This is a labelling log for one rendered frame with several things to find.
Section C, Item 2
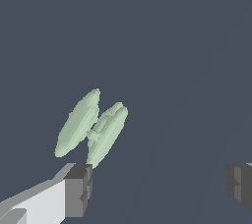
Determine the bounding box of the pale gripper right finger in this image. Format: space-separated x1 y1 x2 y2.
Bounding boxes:
224 162 252 214

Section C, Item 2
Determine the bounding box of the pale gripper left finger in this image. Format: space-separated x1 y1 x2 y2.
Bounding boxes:
0 162 94 224

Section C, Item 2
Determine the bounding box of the pale green winged object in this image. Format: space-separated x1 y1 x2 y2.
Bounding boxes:
54 87 130 170

